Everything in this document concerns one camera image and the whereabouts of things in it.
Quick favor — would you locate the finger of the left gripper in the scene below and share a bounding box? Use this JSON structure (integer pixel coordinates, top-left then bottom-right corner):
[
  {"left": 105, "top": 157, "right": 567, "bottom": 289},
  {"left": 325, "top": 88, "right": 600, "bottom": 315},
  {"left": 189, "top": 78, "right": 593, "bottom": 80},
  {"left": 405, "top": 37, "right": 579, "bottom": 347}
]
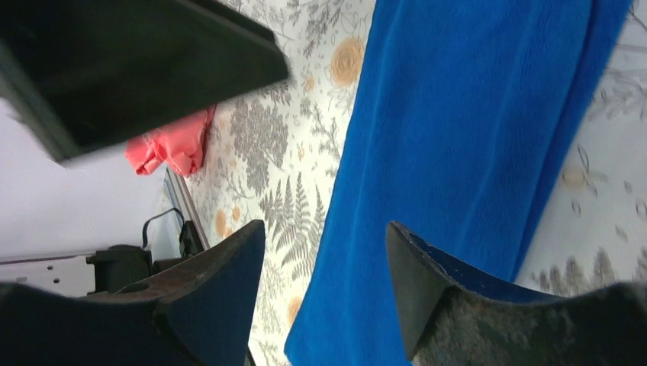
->
[{"left": 1, "top": 0, "right": 289, "bottom": 162}]

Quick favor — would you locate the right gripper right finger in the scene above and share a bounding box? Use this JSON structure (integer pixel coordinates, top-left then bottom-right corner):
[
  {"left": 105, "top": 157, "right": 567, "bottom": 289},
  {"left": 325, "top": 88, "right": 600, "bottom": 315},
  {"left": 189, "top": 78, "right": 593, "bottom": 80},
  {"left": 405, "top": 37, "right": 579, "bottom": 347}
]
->
[{"left": 386, "top": 222, "right": 646, "bottom": 365}]

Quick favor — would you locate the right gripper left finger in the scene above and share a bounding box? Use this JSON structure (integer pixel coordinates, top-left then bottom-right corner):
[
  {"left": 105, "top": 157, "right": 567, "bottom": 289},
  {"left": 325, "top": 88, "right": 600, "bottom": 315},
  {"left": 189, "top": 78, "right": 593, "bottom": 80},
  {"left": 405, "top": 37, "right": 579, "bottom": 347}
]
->
[{"left": 1, "top": 220, "right": 266, "bottom": 365}]

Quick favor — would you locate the blue towel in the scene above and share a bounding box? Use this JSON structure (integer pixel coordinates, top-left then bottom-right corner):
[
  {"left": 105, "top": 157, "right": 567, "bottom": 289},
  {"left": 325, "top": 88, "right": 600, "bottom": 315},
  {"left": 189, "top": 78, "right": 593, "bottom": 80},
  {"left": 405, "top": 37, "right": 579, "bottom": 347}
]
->
[{"left": 285, "top": 1, "right": 630, "bottom": 365}]

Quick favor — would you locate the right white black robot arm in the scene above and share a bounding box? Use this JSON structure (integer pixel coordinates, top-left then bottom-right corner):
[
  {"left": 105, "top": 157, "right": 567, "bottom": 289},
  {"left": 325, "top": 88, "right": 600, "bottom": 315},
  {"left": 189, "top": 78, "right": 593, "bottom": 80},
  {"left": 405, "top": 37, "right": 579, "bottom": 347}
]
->
[{"left": 1, "top": 220, "right": 646, "bottom": 365}]

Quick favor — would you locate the pink patterned towel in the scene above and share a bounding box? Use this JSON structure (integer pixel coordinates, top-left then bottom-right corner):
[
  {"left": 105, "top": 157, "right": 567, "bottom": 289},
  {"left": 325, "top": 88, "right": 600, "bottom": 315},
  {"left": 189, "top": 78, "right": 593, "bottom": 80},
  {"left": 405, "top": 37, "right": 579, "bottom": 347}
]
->
[{"left": 125, "top": 104, "right": 216, "bottom": 177}]

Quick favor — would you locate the floral table mat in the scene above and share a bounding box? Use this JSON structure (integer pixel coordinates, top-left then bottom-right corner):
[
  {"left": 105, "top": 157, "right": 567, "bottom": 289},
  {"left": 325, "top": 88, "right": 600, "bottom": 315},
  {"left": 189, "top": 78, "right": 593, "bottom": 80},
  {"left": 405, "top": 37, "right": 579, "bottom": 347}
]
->
[{"left": 187, "top": 1, "right": 646, "bottom": 365}]

